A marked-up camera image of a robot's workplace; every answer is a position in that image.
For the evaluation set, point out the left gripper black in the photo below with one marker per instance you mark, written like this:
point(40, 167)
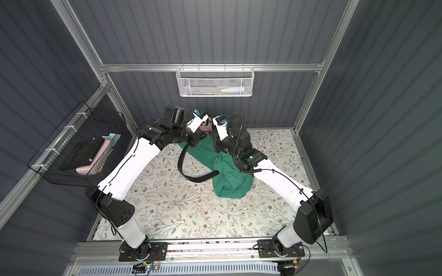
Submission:
point(195, 137)

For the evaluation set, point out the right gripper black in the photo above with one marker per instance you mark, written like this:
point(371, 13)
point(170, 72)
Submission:
point(220, 144)

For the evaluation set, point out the green trousers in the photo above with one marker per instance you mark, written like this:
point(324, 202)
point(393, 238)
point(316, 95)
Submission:
point(227, 180)

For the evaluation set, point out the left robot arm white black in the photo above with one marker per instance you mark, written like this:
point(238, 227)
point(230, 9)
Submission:
point(109, 195)

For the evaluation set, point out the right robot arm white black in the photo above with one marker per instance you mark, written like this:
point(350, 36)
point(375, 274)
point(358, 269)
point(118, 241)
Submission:
point(313, 213)

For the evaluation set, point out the pink pen holder cup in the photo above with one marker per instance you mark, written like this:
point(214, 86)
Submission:
point(206, 128)

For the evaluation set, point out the white tube in basket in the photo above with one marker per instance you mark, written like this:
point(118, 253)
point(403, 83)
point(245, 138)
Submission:
point(233, 90)

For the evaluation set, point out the pink plastic tool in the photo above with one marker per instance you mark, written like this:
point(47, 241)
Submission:
point(99, 158)

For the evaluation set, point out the black flat pouch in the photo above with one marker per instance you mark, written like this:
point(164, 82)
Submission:
point(81, 155)

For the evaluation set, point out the white ventilated front panel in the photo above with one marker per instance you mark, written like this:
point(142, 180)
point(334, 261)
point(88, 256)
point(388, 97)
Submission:
point(256, 268)

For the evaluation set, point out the small green circuit board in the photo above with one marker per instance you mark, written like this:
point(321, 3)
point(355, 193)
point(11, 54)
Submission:
point(144, 268)

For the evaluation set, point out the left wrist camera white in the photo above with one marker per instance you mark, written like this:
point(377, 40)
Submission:
point(199, 117)

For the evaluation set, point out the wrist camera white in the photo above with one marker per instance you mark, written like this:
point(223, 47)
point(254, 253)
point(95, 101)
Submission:
point(199, 117)
point(220, 123)

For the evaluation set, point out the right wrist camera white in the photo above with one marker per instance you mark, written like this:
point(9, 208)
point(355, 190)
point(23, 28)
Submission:
point(220, 123)

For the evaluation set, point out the white wire mesh basket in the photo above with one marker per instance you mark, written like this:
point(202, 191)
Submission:
point(200, 83)

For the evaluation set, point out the black wire wall basket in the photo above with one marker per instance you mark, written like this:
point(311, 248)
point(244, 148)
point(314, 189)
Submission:
point(88, 123)

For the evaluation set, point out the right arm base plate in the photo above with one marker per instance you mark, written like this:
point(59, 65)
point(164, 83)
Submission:
point(274, 249)

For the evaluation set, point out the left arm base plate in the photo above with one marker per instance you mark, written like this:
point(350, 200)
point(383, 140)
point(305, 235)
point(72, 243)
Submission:
point(147, 251)

